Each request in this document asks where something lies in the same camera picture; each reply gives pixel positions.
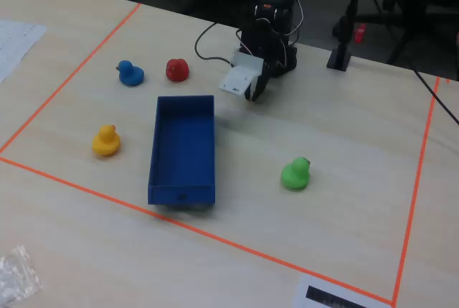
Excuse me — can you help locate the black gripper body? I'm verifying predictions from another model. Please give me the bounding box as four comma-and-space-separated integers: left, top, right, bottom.
247, 19, 288, 76

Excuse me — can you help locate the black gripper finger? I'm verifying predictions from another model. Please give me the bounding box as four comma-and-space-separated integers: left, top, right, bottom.
253, 62, 270, 103
245, 70, 257, 102

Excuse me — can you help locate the blue rubber duck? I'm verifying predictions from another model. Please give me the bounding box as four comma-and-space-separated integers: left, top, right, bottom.
116, 60, 146, 88

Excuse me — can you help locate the red rubber duck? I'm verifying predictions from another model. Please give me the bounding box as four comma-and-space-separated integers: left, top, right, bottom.
165, 58, 190, 83

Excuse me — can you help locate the green rubber duck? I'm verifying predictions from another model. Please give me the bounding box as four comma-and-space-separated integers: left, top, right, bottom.
280, 156, 312, 192

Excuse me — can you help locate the blue plastic box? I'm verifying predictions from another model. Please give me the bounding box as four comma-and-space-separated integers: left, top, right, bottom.
147, 95, 217, 212

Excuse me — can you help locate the yellow rubber duck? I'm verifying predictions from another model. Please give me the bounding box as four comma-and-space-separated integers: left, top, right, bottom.
91, 124, 121, 157

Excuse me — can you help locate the red clamp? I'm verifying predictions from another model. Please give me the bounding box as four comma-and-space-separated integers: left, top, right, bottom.
354, 23, 367, 45

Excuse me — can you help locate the orange tape strip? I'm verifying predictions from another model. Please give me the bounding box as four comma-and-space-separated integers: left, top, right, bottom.
390, 76, 442, 307
0, 156, 395, 305
0, 2, 142, 154

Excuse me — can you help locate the white paper with black bar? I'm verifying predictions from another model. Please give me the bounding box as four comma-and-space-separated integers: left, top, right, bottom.
290, 274, 394, 308

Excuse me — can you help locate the white printed paper sheet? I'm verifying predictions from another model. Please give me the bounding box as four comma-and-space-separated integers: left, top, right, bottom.
0, 19, 48, 85

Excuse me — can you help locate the clear plastic bag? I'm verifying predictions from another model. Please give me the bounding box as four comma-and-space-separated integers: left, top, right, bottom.
0, 244, 44, 307

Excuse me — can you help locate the white gripper camera box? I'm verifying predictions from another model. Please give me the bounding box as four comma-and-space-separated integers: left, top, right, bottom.
218, 51, 265, 98

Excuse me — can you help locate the arm servo wire bundle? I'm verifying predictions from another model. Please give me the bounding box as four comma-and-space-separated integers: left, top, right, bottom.
281, 0, 305, 70

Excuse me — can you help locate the black camera cable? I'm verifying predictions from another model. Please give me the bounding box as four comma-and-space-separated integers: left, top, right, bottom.
194, 22, 240, 65

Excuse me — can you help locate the long black cable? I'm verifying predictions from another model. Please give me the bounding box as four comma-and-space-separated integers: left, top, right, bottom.
408, 60, 459, 126

